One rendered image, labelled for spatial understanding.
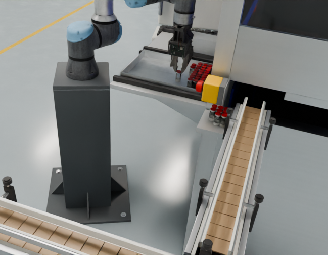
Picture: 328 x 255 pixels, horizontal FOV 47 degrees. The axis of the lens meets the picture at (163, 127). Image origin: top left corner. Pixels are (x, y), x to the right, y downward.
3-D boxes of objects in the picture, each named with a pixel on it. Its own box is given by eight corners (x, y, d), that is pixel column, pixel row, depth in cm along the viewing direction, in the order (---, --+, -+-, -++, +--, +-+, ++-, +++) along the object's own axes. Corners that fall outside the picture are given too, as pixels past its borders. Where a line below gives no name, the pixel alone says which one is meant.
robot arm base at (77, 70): (64, 80, 169) (62, 60, 163) (66, 65, 181) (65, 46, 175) (98, 80, 171) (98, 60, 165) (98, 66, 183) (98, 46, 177)
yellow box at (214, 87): (225, 96, 133) (228, 78, 129) (221, 105, 127) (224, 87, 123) (204, 91, 135) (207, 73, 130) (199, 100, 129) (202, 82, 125)
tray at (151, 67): (215, 71, 167) (216, 64, 165) (200, 98, 146) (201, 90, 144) (143, 56, 175) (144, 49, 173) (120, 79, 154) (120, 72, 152)
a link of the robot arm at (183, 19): (177, 6, 142) (198, 10, 140) (176, 18, 144) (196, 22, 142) (171, 12, 136) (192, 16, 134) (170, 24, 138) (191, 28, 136)
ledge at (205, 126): (241, 122, 138) (242, 118, 137) (235, 141, 128) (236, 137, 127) (204, 113, 141) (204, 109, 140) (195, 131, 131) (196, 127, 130)
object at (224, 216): (228, 122, 141) (235, 85, 132) (269, 132, 137) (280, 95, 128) (173, 274, 86) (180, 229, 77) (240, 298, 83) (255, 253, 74)
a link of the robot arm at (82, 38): (62, 52, 170) (59, 23, 162) (86, 45, 178) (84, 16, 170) (78, 61, 163) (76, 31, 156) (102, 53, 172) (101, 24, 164)
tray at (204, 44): (250, 48, 191) (252, 42, 189) (243, 69, 171) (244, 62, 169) (186, 36, 199) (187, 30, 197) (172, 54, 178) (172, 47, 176)
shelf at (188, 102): (251, 49, 196) (251, 45, 195) (226, 116, 141) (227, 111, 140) (164, 32, 207) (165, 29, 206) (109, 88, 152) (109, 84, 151)
